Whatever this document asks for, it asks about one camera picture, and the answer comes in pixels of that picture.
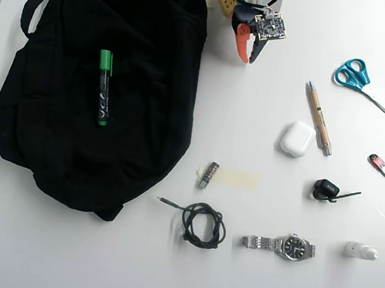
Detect bare camera circuit board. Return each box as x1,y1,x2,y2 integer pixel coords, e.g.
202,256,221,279
250,8,292,45

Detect black bluetooth headset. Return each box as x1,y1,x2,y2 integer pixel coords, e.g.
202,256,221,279
309,177,364,208

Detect green whiteboard marker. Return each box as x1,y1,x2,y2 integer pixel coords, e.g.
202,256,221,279
90,48,118,129

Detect white earbuds case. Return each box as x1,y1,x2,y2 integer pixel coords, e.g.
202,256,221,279
276,117,318,161

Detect black fabric bag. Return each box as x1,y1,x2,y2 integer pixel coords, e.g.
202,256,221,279
0,0,211,232

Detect white dropper bottle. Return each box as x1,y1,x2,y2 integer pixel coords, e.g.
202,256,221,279
342,240,381,262

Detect coiled black cable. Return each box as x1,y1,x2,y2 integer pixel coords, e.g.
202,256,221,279
150,196,231,251

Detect red USB stick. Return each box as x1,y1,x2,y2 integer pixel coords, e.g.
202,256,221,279
366,153,385,177

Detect silver metal wristwatch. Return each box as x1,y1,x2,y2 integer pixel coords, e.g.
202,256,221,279
239,227,318,264

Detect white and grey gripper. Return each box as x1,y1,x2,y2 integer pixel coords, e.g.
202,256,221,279
226,3,276,68

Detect wooden ballpoint pen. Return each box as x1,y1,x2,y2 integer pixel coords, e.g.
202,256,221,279
299,80,342,158

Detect beige masking tape patch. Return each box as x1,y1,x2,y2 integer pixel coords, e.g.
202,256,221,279
194,164,261,192

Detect teal handled scissors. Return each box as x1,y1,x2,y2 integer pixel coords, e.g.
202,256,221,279
329,56,385,122

